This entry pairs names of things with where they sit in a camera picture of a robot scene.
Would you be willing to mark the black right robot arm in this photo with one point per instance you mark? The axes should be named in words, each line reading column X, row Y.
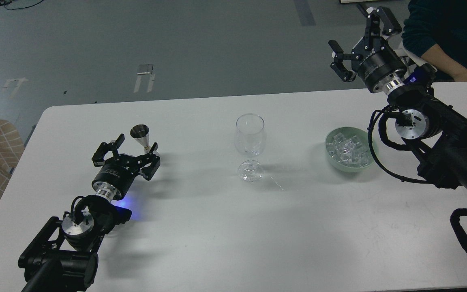
column 413, row 120

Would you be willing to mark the pile of ice cubes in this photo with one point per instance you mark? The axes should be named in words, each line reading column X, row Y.
column 347, row 148

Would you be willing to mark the white office chair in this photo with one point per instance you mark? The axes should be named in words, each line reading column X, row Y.
column 409, row 59

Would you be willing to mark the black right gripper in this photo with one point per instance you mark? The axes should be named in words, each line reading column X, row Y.
column 372, row 59

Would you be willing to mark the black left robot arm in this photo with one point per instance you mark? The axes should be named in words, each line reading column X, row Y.
column 63, row 256

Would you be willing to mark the clear wine glass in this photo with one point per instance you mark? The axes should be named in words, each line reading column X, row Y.
column 250, row 141

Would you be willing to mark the steel double jigger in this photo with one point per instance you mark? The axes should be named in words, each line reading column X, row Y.
column 141, row 134

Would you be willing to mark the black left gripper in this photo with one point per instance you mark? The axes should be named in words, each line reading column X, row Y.
column 117, row 173

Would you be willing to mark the person in teal sweater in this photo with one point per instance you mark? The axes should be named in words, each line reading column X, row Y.
column 436, row 31

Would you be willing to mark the green bowl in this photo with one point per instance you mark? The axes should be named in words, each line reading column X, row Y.
column 369, row 160

